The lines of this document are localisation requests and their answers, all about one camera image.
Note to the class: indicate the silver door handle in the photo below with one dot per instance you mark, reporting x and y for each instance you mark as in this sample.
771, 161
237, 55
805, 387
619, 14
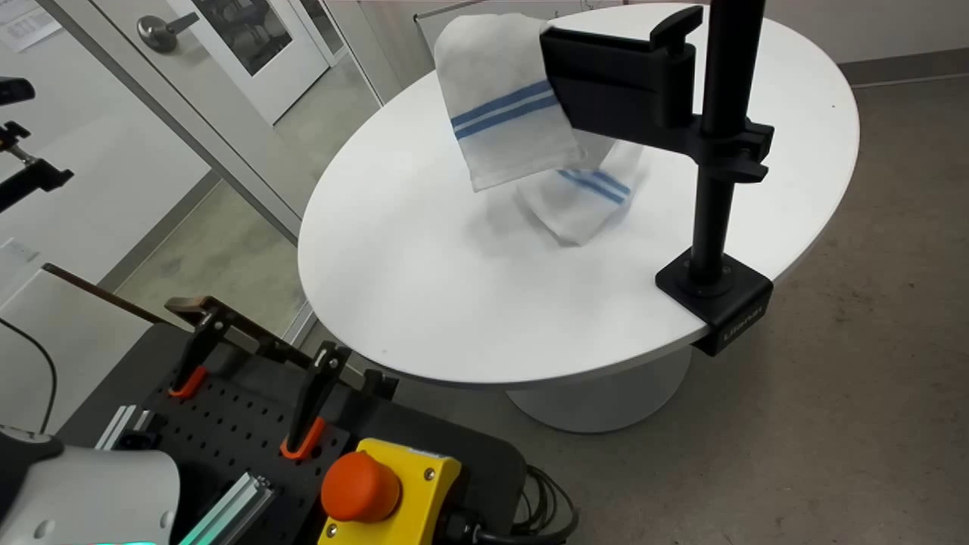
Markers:
165, 35

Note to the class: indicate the black orange-handled clamp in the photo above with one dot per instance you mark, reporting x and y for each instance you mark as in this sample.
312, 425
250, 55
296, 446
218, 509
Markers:
308, 421
192, 365

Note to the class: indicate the yellow emergency stop box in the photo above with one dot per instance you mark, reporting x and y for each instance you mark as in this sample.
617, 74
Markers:
386, 493

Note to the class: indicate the black tripod camera mount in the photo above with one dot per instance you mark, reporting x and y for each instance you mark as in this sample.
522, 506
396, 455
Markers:
34, 173

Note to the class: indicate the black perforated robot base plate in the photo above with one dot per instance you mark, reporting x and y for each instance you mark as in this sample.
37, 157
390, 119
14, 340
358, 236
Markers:
240, 416

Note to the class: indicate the round white table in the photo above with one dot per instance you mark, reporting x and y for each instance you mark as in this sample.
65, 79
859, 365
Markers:
424, 277

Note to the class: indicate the aluminium extrusion rail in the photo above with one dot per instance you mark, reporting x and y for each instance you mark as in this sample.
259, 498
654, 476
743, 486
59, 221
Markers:
233, 512

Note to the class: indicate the short aluminium extrusion piece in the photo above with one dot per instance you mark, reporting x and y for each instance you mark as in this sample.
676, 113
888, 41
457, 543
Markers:
128, 417

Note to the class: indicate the white towel with blue stripes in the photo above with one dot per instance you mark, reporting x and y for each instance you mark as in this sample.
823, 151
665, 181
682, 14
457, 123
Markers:
512, 129

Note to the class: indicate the right black orange-handled clamp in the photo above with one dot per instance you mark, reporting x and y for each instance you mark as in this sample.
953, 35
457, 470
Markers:
308, 421

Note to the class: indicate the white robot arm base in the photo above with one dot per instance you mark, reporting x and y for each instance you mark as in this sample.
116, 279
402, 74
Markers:
65, 493

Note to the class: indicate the white door with window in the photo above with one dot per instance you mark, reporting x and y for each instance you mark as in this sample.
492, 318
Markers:
245, 48

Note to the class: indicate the left black orange-handled clamp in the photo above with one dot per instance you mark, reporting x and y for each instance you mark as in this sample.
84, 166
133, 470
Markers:
192, 365

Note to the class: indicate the black clamp-mounted pole stand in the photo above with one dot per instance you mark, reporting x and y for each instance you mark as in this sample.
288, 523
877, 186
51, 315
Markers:
714, 284

